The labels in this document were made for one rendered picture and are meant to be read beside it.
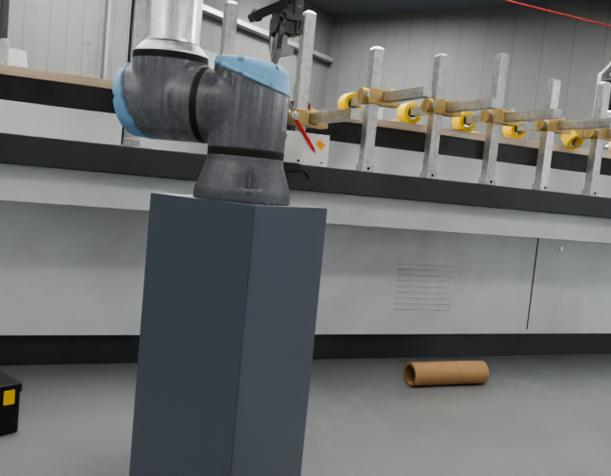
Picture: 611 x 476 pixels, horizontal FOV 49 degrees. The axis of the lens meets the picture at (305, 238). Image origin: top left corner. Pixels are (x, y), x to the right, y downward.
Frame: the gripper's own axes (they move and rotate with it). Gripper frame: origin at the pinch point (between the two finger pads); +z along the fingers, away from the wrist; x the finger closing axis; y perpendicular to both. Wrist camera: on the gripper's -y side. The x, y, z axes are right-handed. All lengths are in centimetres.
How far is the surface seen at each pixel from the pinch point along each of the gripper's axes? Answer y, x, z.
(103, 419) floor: -44, -19, 99
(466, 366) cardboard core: 78, -5, 92
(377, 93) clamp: 38.4, 5.3, 3.3
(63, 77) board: -56, 27, 10
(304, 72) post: 12.7, 6.0, 0.4
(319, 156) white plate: 20.2, 5.3, 25.6
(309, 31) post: 13.0, 6.0, -11.9
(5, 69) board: -72, 27, 10
